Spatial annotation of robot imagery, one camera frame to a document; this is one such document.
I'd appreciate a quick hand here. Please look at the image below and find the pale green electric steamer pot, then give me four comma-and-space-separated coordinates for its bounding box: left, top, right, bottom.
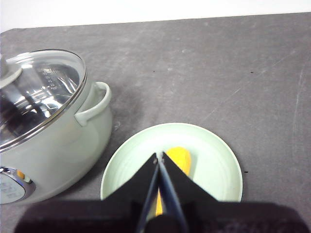
0, 50, 114, 205

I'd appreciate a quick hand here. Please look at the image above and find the glass lid with green knob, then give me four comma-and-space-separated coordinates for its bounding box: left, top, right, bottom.
0, 50, 87, 151

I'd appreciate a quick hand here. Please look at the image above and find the yellow corn cob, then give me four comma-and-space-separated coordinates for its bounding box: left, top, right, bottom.
155, 146, 193, 217

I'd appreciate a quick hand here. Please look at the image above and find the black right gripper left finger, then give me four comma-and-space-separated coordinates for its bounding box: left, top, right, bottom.
101, 152, 160, 233

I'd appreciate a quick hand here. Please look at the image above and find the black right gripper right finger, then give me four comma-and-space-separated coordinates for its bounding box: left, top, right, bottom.
158, 151, 220, 233

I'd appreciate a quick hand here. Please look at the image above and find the pale green round plate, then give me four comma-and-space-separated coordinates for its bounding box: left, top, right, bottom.
100, 122, 244, 203

